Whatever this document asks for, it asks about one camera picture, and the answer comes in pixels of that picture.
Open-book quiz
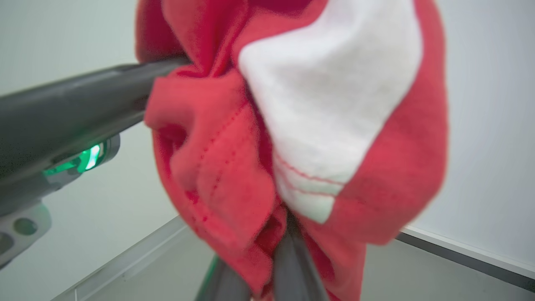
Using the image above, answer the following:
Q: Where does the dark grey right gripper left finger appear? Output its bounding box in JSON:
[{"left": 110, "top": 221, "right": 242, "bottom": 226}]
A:
[{"left": 196, "top": 256, "right": 252, "bottom": 301}]

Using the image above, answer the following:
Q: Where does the red and white garment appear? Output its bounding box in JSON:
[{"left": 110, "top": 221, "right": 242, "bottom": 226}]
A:
[{"left": 135, "top": 0, "right": 450, "bottom": 301}]

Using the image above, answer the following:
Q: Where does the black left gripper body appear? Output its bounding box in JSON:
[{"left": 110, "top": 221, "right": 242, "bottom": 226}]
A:
[{"left": 0, "top": 134, "right": 122, "bottom": 269}]

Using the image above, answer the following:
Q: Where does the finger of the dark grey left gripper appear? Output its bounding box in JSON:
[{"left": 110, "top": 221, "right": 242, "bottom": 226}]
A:
[{"left": 0, "top": 56, "right": 191, "bottom": 185}]

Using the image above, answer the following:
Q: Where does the white wall baseboard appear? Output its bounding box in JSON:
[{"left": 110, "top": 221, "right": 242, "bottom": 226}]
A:
[
  {"left": 49, "top": 215, "right": 189, "bottom": 301},
  {"left": 395, "top": 225, "right": 535, "bottom": 293}
]

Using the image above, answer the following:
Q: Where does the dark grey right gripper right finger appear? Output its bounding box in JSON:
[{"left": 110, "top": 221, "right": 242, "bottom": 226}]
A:
[{"left": 273, "top": 212, "right": 329, "bottom": 301}]

